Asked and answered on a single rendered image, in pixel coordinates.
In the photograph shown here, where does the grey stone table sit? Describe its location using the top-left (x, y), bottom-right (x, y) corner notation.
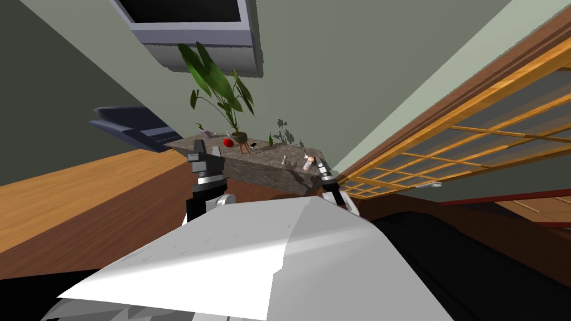
top-left (162, 133), bottom-right (335, 197)

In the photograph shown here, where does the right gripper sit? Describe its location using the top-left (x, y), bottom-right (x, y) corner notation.
top-left (316, 157), bottom-right (335, 183)

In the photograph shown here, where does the large green potted plant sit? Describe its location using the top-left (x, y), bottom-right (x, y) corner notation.
top-left (177, 42), bottom-right (256, 156)

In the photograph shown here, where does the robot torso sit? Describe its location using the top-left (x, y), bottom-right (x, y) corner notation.
top-left (42, 195), bottom-right (453, 321)

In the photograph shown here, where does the grey framed window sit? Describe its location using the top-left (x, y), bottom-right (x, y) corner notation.
top-left (108, 0), bottom-right (265, 79)

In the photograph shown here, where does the dark blue armchair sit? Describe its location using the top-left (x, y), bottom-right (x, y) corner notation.
top-left (88, 105), bottom-right (184, 154)

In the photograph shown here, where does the wooden lattice sliding door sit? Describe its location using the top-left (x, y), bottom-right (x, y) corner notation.
top-left (335, 8), bottom-right (571, 201)

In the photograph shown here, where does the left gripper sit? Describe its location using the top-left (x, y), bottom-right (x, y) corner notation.
top-left (187, 139), bottom-right (226, 179)

